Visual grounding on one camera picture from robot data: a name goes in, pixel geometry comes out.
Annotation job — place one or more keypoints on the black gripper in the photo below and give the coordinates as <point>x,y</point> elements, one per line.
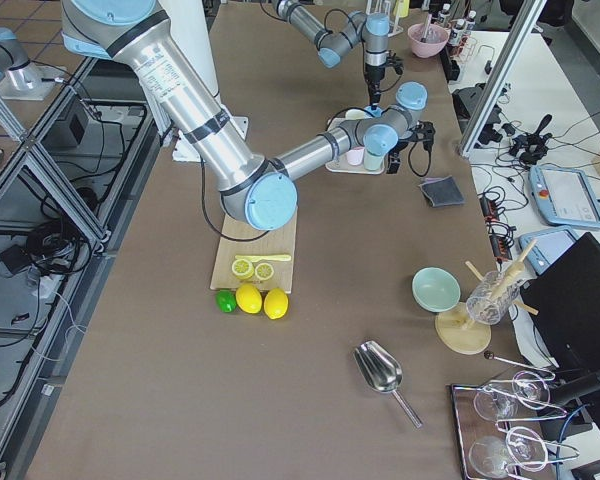
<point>394,162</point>
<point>374,75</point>

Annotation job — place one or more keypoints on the green cup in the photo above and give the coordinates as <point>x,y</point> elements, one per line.
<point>372,162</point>

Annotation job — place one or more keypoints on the blue cup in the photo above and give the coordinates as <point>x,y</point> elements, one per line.
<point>373,111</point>

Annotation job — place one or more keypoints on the cream white cup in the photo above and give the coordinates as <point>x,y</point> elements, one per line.
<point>355,114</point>

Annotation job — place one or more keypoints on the pink cup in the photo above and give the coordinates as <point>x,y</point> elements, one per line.
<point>354,157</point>

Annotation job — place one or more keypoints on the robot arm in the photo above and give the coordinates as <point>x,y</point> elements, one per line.
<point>254,189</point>
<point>369,30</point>

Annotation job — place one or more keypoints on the cream rabbit tray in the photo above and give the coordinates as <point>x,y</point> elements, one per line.
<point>339,165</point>

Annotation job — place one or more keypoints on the grey folded cloth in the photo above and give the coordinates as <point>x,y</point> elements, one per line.
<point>441,192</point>

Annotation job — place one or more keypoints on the metal tube in bowl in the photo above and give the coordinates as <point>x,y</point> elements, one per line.
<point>425,28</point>

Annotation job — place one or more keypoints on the pink bowl with ice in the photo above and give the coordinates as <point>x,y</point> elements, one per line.
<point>430,45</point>

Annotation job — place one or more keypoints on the yellow bottle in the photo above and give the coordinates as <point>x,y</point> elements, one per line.
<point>401,8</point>

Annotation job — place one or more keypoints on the green bowl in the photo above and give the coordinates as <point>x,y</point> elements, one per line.
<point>435,289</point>

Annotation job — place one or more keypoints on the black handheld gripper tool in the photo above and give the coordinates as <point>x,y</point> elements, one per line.
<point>529,148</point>

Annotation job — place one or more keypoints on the wooden cutting board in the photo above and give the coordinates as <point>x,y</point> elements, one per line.
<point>277,242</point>

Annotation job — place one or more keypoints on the yellow plastic knife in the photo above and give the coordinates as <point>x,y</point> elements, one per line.
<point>260,258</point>

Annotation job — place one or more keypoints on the clear textured glass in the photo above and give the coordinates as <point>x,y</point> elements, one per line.
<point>487,304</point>

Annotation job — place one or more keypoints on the lemon slice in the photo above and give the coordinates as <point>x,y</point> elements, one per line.
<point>242,269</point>
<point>263,271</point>

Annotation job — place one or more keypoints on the blue teach pendant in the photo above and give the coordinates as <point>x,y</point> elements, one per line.
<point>564,197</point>

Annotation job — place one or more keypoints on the wooden cup stand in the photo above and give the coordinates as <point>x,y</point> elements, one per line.
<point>466,336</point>

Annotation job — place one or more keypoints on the yellow lemon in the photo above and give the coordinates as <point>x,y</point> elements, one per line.
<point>249,298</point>
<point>276,304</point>

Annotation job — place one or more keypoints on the white pillar base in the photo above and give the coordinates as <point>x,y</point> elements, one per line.
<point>190,32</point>

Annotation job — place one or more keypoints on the metal scoop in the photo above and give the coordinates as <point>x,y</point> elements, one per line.
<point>383,374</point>

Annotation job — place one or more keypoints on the green lime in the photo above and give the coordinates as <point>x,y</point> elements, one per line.
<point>226,301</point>

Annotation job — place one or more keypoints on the black monitor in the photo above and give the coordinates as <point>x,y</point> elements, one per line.
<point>567,297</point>

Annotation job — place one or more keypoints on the wine glass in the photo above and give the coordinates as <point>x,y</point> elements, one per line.
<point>500,399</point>
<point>519,452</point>

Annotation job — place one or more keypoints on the white wire rack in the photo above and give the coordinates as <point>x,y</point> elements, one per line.
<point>385,7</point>

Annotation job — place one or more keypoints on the aluminium frame post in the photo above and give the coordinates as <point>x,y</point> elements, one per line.
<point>522,27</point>

